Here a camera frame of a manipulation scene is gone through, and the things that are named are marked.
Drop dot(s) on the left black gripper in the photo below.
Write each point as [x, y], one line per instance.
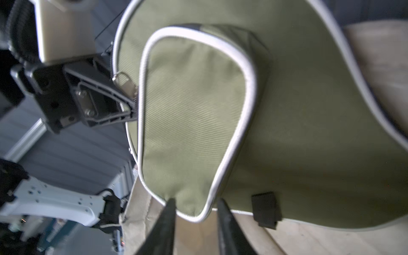
[73, 90]

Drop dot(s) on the olive green paddle case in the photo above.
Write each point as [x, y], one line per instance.
[270, 105]

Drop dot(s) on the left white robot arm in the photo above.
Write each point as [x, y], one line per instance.
[74, 148]

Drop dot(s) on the cream canvas tote bag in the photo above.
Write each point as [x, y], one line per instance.
[318, 236]

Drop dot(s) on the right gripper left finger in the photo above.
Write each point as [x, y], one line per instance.
[160, 240]

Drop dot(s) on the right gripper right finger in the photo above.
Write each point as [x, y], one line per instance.
[231, 238]

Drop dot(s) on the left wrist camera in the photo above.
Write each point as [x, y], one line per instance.
[64, 29]

